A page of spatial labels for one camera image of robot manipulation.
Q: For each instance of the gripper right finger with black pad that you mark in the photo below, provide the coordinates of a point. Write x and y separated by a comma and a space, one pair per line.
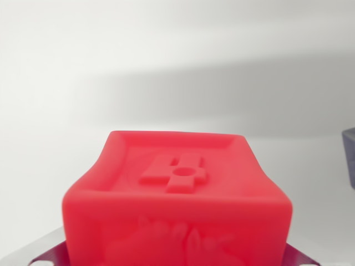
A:
301, 256

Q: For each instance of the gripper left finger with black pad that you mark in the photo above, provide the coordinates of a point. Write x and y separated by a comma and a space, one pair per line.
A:
51, 252

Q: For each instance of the red embossed rubber cube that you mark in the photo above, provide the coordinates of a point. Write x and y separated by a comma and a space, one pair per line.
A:
177, 221

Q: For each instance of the grey embossed rubber cube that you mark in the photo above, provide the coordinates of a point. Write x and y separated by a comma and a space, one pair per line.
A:
349, 158

